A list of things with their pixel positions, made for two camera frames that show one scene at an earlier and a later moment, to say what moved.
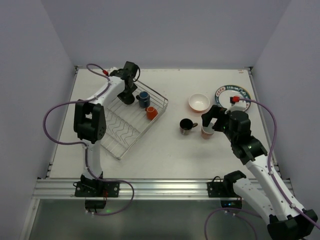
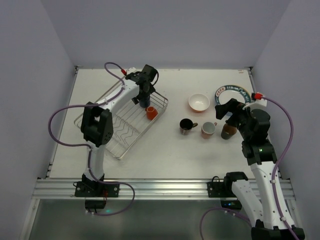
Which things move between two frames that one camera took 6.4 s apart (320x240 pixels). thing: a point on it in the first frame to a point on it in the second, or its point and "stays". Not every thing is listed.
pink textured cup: [207, 132] stays
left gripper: [126, 93] to [144, 92]
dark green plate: [223, 96] stays
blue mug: [144, 99] stays
